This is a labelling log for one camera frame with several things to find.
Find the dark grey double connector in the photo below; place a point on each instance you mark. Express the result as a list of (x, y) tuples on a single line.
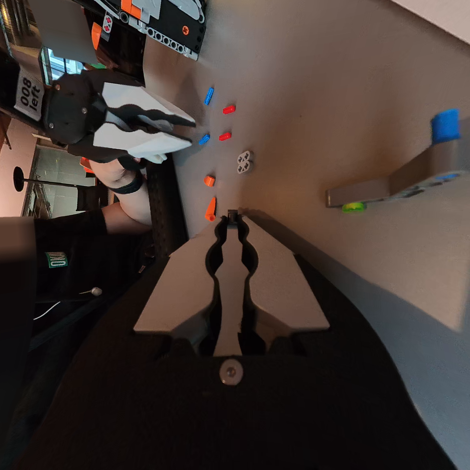
[(232, 216)]

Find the red connector pin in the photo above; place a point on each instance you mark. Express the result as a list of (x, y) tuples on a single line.
[(224, 136), (228, 109)]

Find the grey desk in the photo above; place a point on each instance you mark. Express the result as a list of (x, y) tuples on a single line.
[(312, 91)]

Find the light grey double connector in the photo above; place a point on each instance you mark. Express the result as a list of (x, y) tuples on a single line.
[(245, 162)]

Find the person's left hand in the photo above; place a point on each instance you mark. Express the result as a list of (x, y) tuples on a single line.
[(108, 172)]

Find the black wrist band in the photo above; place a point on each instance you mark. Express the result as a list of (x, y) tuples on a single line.
[(126, 187)]

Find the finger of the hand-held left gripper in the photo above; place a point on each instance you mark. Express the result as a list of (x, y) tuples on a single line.
[(139, 97), (139, 143)]

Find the orange cone piece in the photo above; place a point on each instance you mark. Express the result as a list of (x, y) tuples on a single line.
[(209, 180), (211, 210)]

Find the blue axle pin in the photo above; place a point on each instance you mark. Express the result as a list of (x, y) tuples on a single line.
[(446, 126)]

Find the blue connector pin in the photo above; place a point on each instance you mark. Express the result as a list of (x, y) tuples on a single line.
[(208, 96), (204, 139)]

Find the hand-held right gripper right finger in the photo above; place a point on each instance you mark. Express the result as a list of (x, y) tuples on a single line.
[(282, 293)]

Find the black perforated panel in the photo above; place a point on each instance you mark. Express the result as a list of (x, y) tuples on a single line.
[(165, 220)]

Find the grey black robot model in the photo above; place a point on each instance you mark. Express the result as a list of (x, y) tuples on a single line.
[(172, 22)]

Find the person's left forearm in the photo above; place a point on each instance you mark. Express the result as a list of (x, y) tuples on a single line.
[(128, 213)]

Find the dark grey bent beam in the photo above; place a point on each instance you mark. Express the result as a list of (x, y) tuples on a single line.
[(415, 172)]

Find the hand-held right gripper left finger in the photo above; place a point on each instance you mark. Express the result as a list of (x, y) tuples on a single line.
[(176, 293)]

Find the lime green bush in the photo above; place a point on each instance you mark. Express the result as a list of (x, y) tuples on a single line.
[(354, 207)]

